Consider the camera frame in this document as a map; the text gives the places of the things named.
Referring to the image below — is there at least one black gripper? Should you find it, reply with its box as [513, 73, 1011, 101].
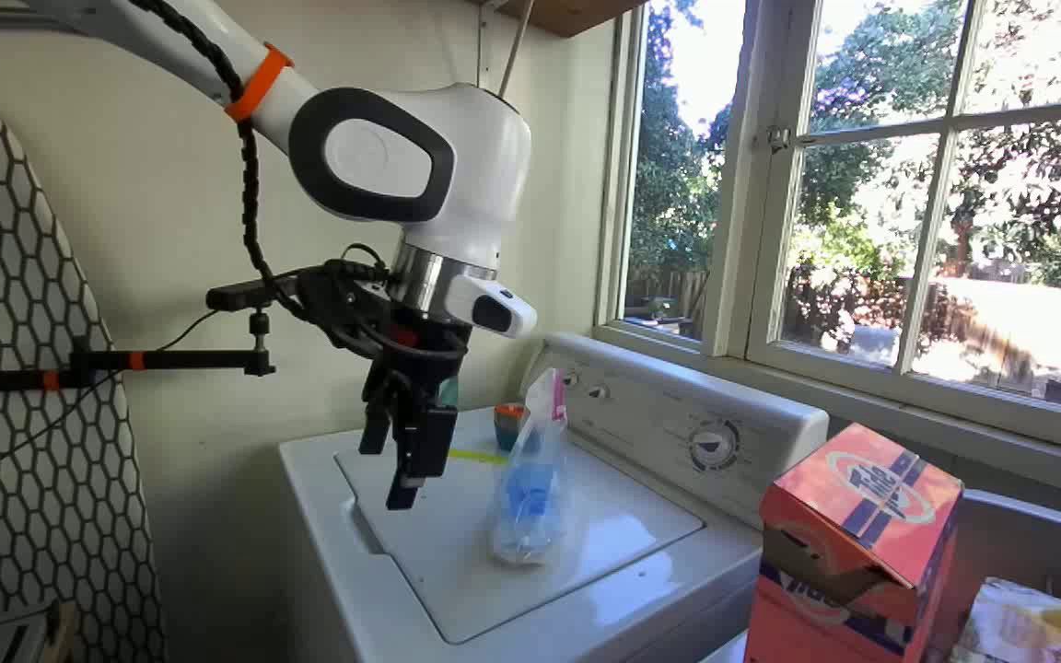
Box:
[292, 258, 476, 517]

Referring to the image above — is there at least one clear plastic zip bag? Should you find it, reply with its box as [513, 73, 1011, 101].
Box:
[484, 365, 580, 571]

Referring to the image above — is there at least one white washing machine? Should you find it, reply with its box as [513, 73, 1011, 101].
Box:
[275, 327, 833, 663]

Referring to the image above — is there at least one yellow green plastic utensil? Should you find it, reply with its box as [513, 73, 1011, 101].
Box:
[446, 447, 513, 467]

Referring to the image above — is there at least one orange rimmed blue cup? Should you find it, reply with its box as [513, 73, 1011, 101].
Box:
[490, 399, 534, 458]

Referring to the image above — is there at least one blue detergent scoop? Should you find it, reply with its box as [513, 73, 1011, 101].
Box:
[501, 455, 559, 525]

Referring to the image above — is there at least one large washer timer knob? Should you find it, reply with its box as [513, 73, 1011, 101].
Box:
[684, 415, 744, 474]

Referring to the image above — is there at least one hexagon pattern ironing board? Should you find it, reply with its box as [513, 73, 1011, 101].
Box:
[0, 79, 172, 663]

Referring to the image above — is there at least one wooden shelf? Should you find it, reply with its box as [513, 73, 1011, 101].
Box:
[486, 0, 648, 40]

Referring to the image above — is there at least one orange Tide detergent box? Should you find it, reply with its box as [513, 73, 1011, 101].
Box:
[740, 420, 968, 663]

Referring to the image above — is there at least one colourful plastic package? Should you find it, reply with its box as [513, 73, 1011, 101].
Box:
[948, 576, 1061, 663]

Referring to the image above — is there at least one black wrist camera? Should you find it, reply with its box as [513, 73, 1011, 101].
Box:
[203, 274, 318, 316]

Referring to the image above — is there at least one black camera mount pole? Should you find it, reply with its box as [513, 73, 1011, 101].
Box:
[0, 308, 279, 399]

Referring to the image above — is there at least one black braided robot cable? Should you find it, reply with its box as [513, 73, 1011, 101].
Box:
[128, 0, 313, 326]

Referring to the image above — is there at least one white window frame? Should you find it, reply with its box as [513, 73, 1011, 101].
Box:
[591, 0, 1061, 462]

